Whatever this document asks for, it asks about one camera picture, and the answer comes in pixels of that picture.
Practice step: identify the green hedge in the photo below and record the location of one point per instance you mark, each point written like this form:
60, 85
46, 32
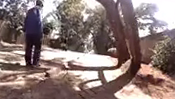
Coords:
165, 54

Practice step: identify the row of trees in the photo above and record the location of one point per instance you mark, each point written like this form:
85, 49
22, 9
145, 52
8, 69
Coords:
69, 22

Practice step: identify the pale paved road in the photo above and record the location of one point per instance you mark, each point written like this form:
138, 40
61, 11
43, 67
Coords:
84, 58

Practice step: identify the person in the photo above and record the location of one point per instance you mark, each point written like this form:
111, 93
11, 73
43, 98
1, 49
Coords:
34, 27

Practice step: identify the large forked tree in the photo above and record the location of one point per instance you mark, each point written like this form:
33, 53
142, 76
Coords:
134, 53

